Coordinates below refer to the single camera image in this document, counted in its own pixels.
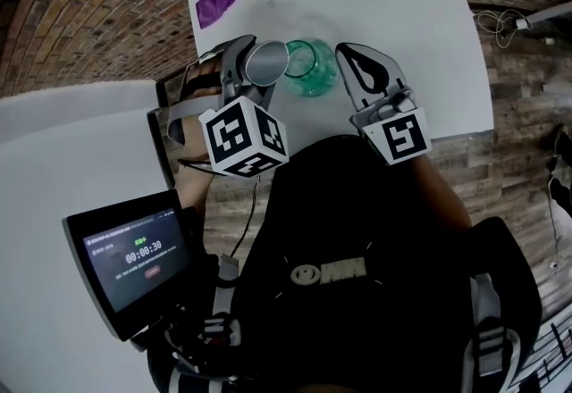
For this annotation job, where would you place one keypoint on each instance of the person's left forearm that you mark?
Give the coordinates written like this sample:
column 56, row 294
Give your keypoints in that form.
column 193, row 177

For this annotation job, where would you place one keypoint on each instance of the grey metal bar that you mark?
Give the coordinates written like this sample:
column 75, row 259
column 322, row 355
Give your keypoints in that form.
column 552, row 12

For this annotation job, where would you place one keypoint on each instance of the black chair frame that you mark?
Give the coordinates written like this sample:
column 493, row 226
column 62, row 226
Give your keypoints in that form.
column 162, row 132

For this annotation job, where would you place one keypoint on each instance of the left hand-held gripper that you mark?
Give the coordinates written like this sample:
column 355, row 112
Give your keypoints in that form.
column 241, row 139

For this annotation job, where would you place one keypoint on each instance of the person's black top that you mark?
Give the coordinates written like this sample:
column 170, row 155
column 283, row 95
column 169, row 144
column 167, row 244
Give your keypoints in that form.
column 357, row 275

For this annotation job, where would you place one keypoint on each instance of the black screen device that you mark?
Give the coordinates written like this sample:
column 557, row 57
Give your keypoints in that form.
column 129, row 264

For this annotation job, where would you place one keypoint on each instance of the person's right forearm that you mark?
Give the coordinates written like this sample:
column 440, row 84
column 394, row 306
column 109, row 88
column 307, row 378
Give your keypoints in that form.
column 440, row 192

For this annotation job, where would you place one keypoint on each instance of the grey cup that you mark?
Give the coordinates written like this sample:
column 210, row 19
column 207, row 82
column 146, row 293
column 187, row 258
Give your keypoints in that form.
column 266, row 63

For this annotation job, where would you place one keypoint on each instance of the person's left hand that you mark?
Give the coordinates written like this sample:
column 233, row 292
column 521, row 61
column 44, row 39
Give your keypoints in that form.
column 201, row 81

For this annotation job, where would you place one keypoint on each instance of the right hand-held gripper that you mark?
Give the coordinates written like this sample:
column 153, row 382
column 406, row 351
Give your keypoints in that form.
column 397, row 136

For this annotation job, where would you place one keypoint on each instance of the green glass container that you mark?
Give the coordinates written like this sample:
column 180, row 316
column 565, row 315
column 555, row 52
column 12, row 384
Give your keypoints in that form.
column 315, row 69

